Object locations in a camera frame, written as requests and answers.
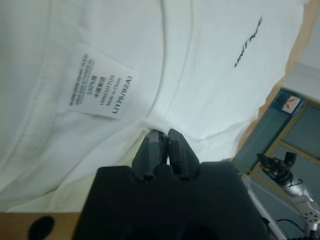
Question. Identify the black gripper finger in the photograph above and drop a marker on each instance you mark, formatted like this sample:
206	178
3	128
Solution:
182	157
150	155

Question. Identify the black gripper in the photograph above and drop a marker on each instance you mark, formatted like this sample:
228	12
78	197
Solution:
275	168

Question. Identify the white t-shirt with small print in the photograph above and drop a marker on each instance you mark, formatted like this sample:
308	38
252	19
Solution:
212	75

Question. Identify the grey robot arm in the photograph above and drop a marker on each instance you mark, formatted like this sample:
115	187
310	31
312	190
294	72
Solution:
297	191

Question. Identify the framed glass partition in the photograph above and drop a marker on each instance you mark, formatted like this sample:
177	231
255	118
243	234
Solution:
300	130

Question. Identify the blue box with orange logo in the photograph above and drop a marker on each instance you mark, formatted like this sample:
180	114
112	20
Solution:
287	102

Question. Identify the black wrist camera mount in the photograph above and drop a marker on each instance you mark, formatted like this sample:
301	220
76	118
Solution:
290	160

